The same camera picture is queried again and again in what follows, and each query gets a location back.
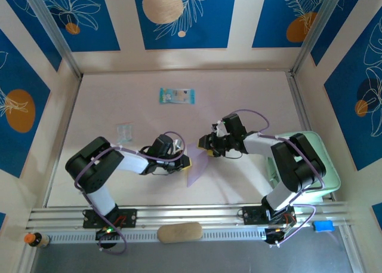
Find lilac square paper sheet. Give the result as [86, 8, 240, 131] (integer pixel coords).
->
[184, 143, 210, 189]

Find clear plastic wrapper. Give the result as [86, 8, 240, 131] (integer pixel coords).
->
[115, 122, 134, 145]

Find blue snack packet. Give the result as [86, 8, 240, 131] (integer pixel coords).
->
[159, 87, 196, 106]

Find beige oval wooden block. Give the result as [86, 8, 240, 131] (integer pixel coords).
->
[157, 222, 203, 244]

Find blue sponge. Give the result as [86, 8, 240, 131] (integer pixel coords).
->
[312, 220, 334, 234]

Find small orange-capped bottle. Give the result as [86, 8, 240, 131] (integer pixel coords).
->
[23, 232, 50, 249]

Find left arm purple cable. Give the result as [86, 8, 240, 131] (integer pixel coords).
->
[74, 131, 186, 256]

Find aluminium mounting rail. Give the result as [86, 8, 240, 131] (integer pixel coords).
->
[26, 203, 356, 231]

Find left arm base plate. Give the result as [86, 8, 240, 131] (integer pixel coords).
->
[82, 207, 138, 229]

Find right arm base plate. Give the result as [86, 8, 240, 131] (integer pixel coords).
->
[242, 205, 297, 226]

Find aluminium side rail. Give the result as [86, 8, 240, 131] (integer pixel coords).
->
[286, 70, 313, 133]
[42, 75, 83, 208]

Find slotted grey cable duct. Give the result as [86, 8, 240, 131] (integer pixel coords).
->
[47, 227, 268, 244]

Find aluminium frame post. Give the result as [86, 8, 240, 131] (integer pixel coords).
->
[291, 0, 349, 76]
[21, 0, 84, 79]

